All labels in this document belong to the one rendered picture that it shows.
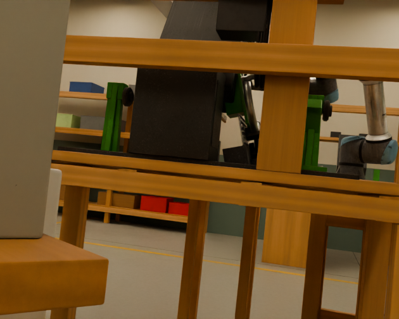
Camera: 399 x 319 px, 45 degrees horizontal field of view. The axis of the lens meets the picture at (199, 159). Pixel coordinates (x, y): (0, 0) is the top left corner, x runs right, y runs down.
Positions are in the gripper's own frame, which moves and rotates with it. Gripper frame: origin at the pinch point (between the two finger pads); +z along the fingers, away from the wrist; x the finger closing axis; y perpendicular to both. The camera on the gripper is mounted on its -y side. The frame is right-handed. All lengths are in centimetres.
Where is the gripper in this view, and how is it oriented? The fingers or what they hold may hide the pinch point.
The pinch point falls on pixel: (248, 83)
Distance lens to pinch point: 191.5
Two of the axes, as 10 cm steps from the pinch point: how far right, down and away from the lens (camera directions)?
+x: -2.7, -7.5, -6.1
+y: 0.1, -6.3, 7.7
